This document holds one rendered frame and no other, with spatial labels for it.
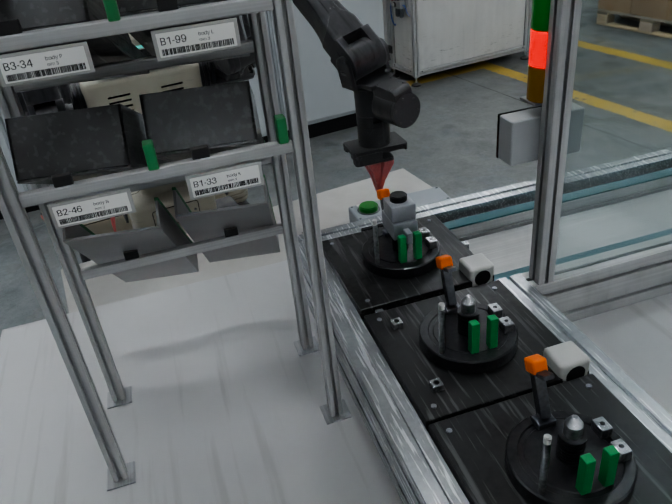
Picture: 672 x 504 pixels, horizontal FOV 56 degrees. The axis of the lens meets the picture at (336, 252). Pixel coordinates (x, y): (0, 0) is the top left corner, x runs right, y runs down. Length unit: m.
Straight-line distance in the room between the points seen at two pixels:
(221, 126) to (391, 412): 0.43
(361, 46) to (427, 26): 4.20
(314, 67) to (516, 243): 3.13
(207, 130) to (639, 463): 0.63
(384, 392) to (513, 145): 0.41
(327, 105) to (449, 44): 1.44
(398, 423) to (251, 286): 0.57
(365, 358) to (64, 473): 0.47
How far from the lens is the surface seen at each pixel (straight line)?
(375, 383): 0.91
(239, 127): 0.78
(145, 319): 1.30
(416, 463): 0.81
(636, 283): 1.23
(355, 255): 1.16
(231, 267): 1.39
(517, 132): 0.98
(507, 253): 1.26
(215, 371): 1.13
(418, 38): 5.22
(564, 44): 0.94
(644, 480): 0.82
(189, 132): 0.79
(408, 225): 1.08
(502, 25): 5.71
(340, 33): 1.09
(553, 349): 0.92
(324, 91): 4.34
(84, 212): 0.76
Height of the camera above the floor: 1.58
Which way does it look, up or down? 31 degrees down
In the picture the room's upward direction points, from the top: 6 degrees counter-clockwise
